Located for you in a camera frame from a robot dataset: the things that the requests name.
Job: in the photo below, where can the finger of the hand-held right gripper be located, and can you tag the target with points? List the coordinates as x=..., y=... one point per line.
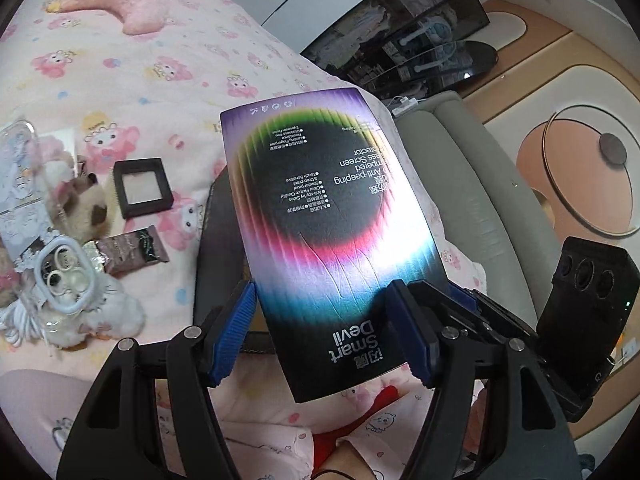
x=510, y=322
x=440, y=305

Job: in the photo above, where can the pink moon pillow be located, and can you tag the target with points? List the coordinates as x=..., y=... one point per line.
x=135, y=5

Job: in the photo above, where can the black storage box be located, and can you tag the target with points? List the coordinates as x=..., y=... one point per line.
x=220, y=240

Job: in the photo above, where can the brown sachet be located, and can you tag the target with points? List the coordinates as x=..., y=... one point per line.
x=135, y=250

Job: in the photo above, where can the small brown plush toy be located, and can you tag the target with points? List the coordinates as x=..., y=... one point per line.
x=87, y=205

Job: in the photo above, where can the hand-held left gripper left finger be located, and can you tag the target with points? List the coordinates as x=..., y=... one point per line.
x=235, y=332

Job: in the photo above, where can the small black frame box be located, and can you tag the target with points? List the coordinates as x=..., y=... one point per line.
x=142, y=187

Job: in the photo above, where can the grey padded headboard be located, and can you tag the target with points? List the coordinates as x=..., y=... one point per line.
x=480, y=185

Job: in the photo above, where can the white curly plush toy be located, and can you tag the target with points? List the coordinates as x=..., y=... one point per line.
x=110, y=305

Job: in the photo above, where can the pink printed pajamas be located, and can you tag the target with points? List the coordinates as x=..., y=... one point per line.
x=260, y=425

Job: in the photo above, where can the clear packet with blue print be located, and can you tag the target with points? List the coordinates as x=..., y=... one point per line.
x=17, y=170

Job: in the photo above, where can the white ringed phone case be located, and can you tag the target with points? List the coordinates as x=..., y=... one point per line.
x=60, y=260

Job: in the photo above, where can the white power strip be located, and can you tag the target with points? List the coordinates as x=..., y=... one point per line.
x=406, y=105

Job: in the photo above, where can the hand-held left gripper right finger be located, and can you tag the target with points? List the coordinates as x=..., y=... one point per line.
x=412, y=335

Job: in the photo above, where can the pink printed blanket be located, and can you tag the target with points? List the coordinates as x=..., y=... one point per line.
x=150, y=85

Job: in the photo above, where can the pink and white plush toy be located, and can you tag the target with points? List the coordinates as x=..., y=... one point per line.
x=52, y=152

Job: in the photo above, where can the dark glass wardrobe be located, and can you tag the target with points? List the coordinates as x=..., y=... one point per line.
x=400, y=25

